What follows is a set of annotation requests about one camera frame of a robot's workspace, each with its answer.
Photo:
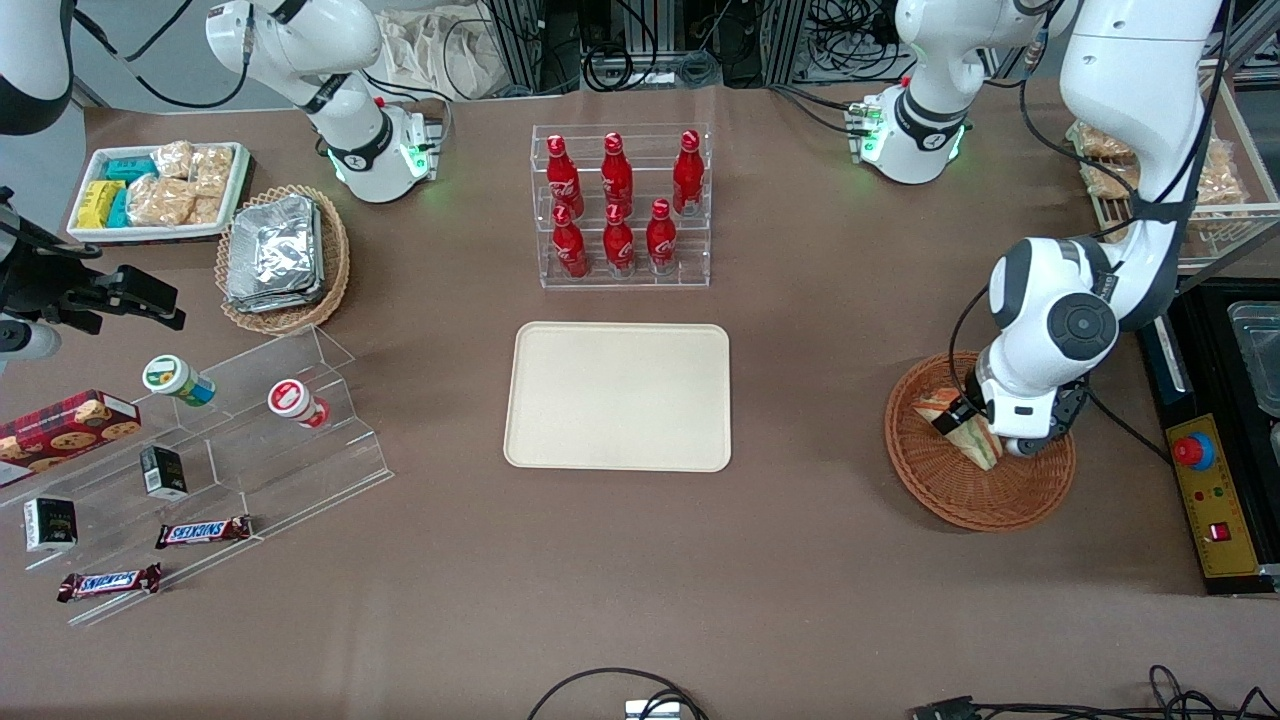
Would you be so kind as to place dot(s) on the black appliance base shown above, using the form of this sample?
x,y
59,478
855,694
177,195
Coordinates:
x,y
1200,330

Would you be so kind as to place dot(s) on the round brown wicker basket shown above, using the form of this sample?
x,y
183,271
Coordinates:
x,y
960,495

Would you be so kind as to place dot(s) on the red cola bottle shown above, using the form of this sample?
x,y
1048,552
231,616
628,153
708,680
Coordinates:
x,y
571,250
619,245
661,242
617,178
563,180
688,178

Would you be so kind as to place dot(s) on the beige plastic tray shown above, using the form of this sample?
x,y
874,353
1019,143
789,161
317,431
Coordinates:
x,y
617,395

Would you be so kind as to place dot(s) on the yellow snack pack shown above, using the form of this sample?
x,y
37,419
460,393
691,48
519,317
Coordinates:
x,y
98,203

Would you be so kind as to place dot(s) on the clear plastic container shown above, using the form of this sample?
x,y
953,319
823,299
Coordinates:
x,y
1258,350

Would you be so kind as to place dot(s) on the red cookie box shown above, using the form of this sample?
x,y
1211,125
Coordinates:
x,y
60,430

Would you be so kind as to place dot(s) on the clear rice cracker pack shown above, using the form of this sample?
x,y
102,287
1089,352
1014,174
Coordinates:
x,y
160,200
212,170
173,158
205,210

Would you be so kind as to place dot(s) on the white rectangular snack tray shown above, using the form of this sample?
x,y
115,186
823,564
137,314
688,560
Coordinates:
x,y
85,165

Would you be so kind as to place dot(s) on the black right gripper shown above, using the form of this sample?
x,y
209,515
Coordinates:
x,y
40,282

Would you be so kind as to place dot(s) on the yellow emergency stop box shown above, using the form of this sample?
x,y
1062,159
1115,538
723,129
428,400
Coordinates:
x,y
1225,520

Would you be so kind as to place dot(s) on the small black white box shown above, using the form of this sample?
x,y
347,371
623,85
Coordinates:
x,y
50,524

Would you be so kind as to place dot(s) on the green lid cup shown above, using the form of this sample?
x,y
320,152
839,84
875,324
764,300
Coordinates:
x,y
170,377

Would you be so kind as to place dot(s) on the triangular sandwich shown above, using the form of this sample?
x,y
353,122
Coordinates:
x,y
980,445

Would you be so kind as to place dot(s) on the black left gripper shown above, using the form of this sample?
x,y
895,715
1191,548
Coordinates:
x,y
1066,405

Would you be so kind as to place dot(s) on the silver foil wrapped pack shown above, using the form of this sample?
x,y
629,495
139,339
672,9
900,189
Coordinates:
x,y
272,250

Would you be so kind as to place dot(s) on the clear acrylic bottle rack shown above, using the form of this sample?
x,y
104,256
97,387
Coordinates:
x,y
640,280

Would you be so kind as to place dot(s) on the teal snack pack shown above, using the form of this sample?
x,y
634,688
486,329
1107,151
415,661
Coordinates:
x,y
120,210
130,168

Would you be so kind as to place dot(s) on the oval light wicker basket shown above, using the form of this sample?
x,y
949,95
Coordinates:
x,y
335,260

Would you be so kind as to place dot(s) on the bagged fried snack pack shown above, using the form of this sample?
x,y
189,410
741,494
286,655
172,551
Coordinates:
x,y
1100,143
1220,175
1108,182

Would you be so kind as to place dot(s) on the brown Snickers bar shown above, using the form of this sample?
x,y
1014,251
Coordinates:
x,y
110,582
203,532

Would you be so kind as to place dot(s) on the red emergency stop button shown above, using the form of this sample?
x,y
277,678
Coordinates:
x,y
1191,452

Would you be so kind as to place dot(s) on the beige cloth bag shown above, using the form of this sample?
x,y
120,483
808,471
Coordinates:
x,y
440,50

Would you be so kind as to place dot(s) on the clear acrylic step shelf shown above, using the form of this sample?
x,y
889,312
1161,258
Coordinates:
x,y
250,470

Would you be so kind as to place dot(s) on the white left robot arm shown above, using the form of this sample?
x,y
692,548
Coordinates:
x,y
1135,90

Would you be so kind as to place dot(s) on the small silver device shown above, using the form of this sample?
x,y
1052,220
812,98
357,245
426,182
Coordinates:
x,y
652,710

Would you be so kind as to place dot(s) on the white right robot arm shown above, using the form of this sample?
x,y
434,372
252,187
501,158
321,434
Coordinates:
x,y
300,40

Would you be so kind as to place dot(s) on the red lid cup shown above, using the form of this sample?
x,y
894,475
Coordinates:
x,y
292,400

